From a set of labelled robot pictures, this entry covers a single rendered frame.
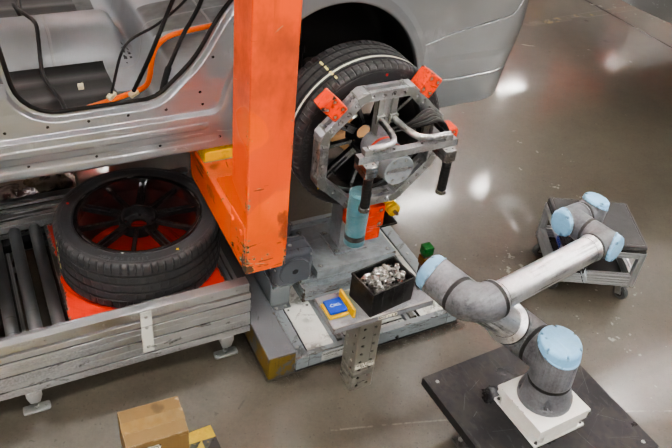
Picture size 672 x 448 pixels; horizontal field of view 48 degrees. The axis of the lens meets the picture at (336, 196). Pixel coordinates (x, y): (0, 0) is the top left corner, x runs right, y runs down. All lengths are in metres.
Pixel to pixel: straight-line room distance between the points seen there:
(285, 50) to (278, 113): 0.22
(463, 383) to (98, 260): 1.43
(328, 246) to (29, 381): 1.36
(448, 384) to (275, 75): 1.29
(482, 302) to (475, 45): 1.62
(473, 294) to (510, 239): 1.95
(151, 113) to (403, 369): 1.47
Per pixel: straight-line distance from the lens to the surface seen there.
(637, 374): 3.61
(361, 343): 2.95
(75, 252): 3.00
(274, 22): 2.29
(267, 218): 2.68
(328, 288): 3.35
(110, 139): 2.93
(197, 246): 2.98
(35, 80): 3.52
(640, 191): 4.76
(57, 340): 2.90
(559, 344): 2.62
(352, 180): 3.12
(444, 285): 2.14
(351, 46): 2.98
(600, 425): 2.93
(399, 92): 2.85
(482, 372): 2.93
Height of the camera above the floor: 2.45
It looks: 37 degrees down
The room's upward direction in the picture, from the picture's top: 7 degrees clockwise
